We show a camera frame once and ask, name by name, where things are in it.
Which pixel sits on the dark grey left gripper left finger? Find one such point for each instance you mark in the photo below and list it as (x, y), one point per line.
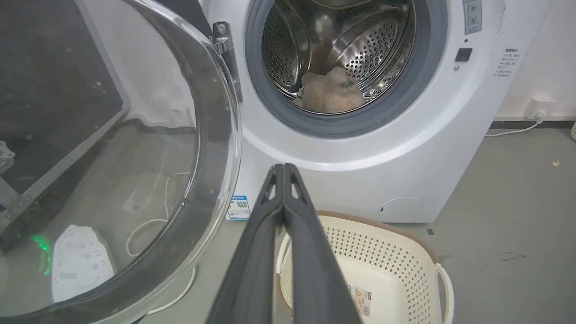
(252, 265)

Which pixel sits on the white power strip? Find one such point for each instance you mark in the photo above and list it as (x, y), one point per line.
(78, 263)

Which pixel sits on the cream perforated laundry basket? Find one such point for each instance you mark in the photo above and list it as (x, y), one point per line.
(391, 274)

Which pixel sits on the transparent washer door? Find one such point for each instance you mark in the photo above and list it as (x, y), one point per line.
(135, 148)

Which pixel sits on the beige cloth in drum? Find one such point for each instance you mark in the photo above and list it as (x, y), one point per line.
(332, 92)

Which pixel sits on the white wall socket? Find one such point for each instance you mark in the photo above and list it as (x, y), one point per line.
(541, 107)

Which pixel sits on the white front-load washing machine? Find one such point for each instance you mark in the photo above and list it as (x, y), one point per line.
(432, 148)

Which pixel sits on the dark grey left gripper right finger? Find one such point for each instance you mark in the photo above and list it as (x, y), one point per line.
(315, 270)

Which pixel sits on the dark panel with metal frame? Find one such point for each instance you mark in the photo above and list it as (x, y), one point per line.
(49, 90)

